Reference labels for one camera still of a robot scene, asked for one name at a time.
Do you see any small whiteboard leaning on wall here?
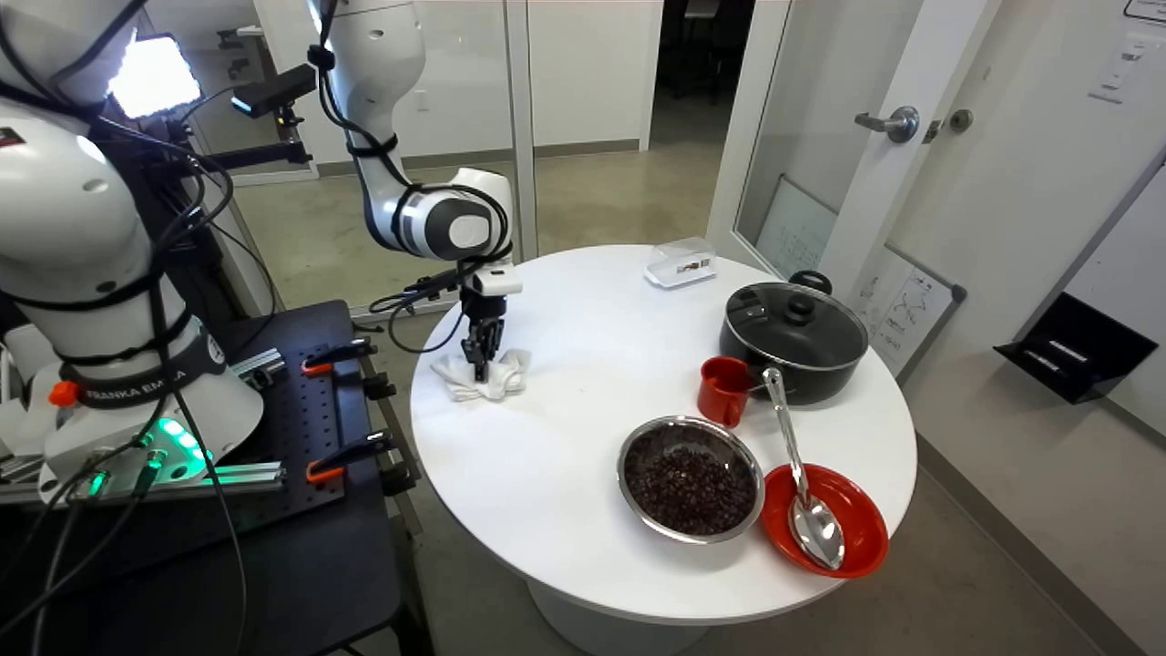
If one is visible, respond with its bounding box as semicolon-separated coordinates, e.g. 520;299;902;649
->
858;247;967;379

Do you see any black wall file holder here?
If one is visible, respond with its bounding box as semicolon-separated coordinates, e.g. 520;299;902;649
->
998;293;1160;405

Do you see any clear plastic container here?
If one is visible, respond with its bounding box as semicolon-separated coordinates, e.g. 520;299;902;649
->
645;251;714;293

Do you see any steel bowl with beans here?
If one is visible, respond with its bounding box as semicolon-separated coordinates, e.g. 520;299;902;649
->
615;415;764;547

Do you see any red plate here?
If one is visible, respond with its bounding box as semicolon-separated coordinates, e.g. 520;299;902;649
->
758;463;888;579

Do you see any white door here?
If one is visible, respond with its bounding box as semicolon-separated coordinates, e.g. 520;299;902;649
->
708;0;1003;299

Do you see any red mug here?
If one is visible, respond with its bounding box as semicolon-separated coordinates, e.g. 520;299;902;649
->
695;357;754;425

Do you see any large metal spoon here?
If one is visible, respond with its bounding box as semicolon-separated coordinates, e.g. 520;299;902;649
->
760;369;845;571

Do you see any black robot cart with clamps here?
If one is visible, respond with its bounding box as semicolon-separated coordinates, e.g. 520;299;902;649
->
0;302;432;656

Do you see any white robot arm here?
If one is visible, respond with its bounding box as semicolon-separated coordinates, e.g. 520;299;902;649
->
0;0;514;465

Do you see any silver door handle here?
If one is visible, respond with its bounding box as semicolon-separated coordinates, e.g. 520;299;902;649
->
858;107;921;147

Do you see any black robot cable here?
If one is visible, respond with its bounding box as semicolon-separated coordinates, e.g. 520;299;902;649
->
307;0;514;357

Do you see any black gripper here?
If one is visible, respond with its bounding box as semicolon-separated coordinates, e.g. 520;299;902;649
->
460;262;520;383

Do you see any black pot with lid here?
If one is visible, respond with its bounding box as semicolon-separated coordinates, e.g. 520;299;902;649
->
717;268;867;405

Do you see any black camera on stand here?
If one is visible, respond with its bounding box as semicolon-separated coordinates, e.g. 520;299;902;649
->
209;66;317;166

